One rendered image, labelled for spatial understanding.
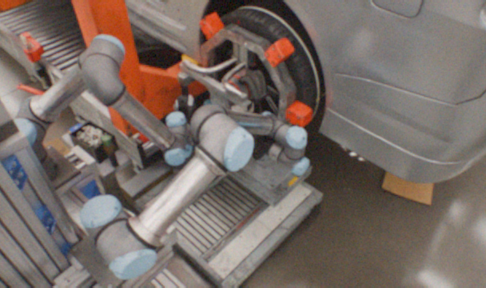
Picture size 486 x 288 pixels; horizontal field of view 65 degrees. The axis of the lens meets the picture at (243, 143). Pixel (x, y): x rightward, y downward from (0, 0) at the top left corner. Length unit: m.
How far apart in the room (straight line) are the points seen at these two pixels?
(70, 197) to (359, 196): 1.69
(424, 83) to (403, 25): 0.21
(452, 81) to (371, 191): 1.36
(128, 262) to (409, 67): 1.06
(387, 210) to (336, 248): 0.45
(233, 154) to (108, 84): 0.47
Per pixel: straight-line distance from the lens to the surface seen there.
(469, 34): 1.31
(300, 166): 1.47
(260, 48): 1.64
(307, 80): 1.68
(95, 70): 1.29
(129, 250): 1.11
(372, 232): 2.43
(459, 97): 1.41
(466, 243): 2.61
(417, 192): 2.71
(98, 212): 1.19
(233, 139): 1.05
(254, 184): 2.30
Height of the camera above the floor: 1.97
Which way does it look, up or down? 46 degrees down
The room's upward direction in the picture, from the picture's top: straight up
